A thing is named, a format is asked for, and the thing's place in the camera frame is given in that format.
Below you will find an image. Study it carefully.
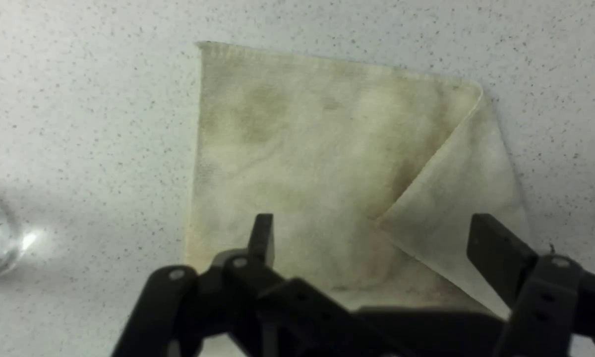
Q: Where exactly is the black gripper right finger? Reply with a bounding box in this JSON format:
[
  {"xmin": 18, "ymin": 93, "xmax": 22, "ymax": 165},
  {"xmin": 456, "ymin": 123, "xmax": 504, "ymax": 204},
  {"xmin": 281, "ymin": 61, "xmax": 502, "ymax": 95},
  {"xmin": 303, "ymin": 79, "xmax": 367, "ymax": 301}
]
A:
[{"xmin": 464, "ymin": 212, "xmax": 595, "ymax": 357}]

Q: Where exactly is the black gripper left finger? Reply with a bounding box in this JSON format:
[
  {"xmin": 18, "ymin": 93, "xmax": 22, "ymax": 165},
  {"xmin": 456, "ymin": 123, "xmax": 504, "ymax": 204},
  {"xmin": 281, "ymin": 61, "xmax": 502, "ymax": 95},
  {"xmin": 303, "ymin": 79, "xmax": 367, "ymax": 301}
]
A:
[{"xmin": 109, "ymin": 212, "xmax": 379, "ymax": 357}]

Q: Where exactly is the stained white cloth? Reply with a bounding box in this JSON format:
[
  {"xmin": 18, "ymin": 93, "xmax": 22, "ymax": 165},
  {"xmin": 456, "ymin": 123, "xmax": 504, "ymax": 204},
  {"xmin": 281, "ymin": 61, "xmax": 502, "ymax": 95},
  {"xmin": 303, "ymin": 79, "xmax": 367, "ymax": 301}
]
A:
[{"xmin": 184, "ymin": 40, "xmax": 531, "ymax": 319}]

